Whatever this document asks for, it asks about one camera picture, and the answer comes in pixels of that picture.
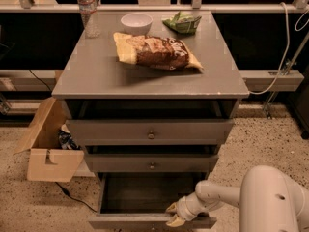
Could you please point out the clear plastic water bottle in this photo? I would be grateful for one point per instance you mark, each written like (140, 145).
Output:
(89, 16)

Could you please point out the grey middle drawer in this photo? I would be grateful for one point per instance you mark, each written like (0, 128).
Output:
(151, 162)

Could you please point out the brown yellow chip bag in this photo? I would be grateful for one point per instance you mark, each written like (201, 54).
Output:
(155, 52)

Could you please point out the white bowl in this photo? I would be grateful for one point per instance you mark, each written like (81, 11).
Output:
(136, 23)

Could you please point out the grey bottom drawer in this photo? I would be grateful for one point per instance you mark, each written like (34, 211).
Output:
(137, 202)

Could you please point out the green snack bag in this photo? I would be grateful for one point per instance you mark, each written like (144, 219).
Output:
(183, 23)

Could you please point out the dark crumpled bag in box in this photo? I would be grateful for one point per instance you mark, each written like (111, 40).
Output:
(66, 141)

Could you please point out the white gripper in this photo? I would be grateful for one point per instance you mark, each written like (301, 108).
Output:
(183, 210)

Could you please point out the open cardboard box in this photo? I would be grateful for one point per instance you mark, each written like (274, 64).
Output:
(48, 161)

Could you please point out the grey drawer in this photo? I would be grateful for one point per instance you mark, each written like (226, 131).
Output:
(137, 202)
(150, 132)
(151, 162)

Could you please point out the grey top drawer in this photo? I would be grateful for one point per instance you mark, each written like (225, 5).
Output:
(150, 132)

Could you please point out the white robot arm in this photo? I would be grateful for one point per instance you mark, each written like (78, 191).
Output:
(268, 201)

